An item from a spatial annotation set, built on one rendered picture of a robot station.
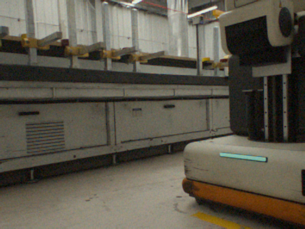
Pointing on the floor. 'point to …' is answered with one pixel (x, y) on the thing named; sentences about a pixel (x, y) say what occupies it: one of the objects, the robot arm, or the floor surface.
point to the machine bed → (100, 121)
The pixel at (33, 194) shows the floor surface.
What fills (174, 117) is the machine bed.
